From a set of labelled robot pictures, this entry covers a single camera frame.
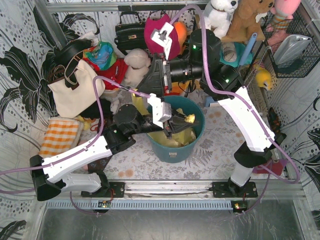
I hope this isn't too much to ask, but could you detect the black wire basket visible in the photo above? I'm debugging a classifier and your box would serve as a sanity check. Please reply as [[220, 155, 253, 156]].
[[262, 12, 320, 79]]

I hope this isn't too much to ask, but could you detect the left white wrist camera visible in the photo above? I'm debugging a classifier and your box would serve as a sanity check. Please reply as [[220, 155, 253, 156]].
[[147, 93, 172, 129]]

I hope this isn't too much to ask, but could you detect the black wide-brim hat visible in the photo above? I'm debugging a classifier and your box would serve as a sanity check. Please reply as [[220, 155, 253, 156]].
[[54, 39, 92, 66]]

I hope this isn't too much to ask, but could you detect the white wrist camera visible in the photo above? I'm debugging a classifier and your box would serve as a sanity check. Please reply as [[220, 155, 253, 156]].
[[147, 93, 172, 129], [150, 22, 180, 61]]

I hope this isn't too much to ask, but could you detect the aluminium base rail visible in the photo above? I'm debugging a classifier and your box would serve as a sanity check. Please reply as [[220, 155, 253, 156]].
[[62, 178, 306, 201]]

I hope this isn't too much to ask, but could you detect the red cloth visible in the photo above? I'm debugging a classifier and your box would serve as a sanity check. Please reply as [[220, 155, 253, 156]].
[[96, 58, 128, 84]]

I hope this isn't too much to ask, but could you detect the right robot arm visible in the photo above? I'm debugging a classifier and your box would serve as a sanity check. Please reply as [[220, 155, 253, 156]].
[[138, 25, 284, 198]]

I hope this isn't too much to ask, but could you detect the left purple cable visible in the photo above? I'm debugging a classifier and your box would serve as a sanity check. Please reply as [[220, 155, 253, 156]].
[[0, 76, 151, 216]]

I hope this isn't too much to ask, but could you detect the grey patterned sock roll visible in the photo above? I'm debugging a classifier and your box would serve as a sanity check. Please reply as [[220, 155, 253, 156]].
[[221, 42, 237, 63]]

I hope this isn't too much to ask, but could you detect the cream plush lamb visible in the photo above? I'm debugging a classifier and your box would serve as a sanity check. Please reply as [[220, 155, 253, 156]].
[[124, 48, 151, 87]]

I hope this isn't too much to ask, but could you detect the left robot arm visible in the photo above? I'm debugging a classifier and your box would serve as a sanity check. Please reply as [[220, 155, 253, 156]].
[[29, 104, 204, 202]]

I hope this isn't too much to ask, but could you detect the cream canvas tote bag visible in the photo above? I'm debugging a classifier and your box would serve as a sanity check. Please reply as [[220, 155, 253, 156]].
[[48, 59, 105, 119]]

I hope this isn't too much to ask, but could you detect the colorful tie-dye cloth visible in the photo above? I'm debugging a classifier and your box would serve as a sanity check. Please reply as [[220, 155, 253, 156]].
[[82, 41, 117, 71]]

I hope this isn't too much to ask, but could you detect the teal plastic trash bin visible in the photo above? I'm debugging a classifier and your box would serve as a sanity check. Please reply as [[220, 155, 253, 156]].
[[147, 95, 205, 164]]

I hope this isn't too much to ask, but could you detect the yellow plastic trash bag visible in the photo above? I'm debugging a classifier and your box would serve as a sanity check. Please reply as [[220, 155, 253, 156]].
[[131, 93, 198, 147]]

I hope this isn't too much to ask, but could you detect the striped colorful sock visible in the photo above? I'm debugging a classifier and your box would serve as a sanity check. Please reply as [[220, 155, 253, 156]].
[[252, 159, 288, 176]]

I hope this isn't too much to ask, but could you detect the pink plush toy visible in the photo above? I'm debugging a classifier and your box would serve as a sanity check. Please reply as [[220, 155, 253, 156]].
[[265, 0, 301, 32]]

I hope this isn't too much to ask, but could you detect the white husky plush dog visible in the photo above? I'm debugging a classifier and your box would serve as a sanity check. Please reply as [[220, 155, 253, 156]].
[[203, 0, 239, 39]]

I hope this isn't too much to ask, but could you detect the brown floral necktie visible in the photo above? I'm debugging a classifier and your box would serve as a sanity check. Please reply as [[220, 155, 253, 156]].
[[87, 156, 112, 173]]

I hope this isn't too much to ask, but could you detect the orange plush toy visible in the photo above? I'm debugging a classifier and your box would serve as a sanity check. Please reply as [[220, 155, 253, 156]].
[[173, 21, 187, 52]]

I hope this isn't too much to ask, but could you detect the brown teddy bear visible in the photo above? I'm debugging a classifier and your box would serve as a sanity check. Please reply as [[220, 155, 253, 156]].
[[222, 0, 275, 43]]

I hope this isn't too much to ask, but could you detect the silver foil pouch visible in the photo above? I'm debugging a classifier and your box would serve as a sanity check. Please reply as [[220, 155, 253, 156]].
[[273, 34, 312, 65]]

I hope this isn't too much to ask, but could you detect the magenta fabric bag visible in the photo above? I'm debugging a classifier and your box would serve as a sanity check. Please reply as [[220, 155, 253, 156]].
[[144, 14, 180, 61]]

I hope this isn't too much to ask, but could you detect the teal folded cloth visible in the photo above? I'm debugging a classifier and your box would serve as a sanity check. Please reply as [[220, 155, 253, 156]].
[[219, 42, 254, 68]]

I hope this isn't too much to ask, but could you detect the wooden shelf with black frame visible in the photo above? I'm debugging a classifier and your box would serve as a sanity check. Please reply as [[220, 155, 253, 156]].
[[221, 29, 265, 85]]

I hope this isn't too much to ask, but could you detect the blue floor squeegee mop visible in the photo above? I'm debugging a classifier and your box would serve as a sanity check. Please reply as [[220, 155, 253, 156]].
[[204, 32, 258, 107]]

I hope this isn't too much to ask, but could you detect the yellow plush duck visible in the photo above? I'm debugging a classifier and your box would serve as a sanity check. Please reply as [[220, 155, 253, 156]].
[[253, 62, 272, 91]]

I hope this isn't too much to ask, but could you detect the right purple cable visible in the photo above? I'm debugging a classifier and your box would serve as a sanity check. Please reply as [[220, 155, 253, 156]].
[[169, 4, 301, 216]]

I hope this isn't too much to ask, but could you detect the dark patterned cloth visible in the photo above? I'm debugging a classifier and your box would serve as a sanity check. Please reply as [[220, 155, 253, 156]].
[[267, 107, 287, 140]]

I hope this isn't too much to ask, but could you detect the purple cable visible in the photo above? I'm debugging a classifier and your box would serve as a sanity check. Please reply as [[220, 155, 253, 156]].
[[0, 76, 151, 216], [169, 4, 301, 216]]

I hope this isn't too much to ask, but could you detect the black leather handbag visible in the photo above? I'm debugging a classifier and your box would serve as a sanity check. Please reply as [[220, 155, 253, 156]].
[[114, 11, 148, 56]]

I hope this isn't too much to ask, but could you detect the orange checkered towel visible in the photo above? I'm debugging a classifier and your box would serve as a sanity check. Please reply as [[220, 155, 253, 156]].
[[38, 117, 84, 158]]

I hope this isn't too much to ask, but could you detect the beige bristle broom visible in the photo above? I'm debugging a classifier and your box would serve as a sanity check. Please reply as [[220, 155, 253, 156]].
[[244, 71, 268, 116]]

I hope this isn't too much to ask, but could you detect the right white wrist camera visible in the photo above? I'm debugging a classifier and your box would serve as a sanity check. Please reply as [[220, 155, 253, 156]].
[[150, 22, 180, 61]]

